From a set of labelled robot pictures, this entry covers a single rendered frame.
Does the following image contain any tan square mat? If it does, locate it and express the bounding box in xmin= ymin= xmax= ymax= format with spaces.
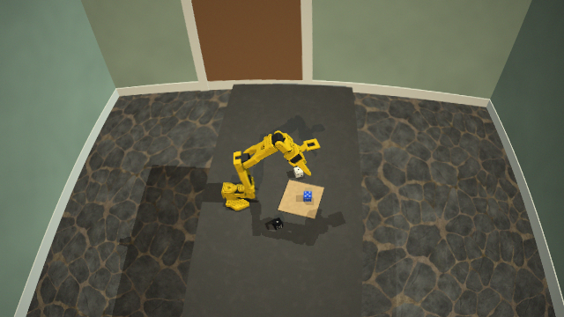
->
xmin=278 ymin=180 xmax=324 ymax=219

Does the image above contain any blue die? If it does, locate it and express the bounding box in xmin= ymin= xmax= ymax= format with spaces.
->
xmin=303 ymin=191 xmax=312 ymax=202

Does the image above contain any black die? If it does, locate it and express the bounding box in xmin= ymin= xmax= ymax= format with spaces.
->
xmin=272 ymin=217 xmax=283 ymax=230

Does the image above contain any white die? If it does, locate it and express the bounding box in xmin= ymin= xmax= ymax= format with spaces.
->
xmin=293 ymin=167 xmax=303 ymax=178

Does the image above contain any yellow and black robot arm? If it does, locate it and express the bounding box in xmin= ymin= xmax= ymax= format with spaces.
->
xmin=223 ymin=131 xmax=293 ymax=210

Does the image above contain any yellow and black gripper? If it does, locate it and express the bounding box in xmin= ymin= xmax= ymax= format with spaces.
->
xmin=284 ymin=139 xmax=320 ymax=176

